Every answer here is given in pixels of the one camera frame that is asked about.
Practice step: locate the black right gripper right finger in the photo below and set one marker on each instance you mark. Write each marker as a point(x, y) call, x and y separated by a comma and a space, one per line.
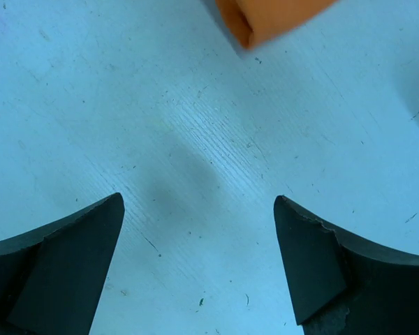
point(341, 283)

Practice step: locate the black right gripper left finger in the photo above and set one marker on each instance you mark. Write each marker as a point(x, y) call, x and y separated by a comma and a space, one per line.
point(52, 277)

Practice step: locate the orange trousers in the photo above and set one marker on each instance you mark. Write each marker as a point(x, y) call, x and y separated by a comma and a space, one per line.
point(254, 22)

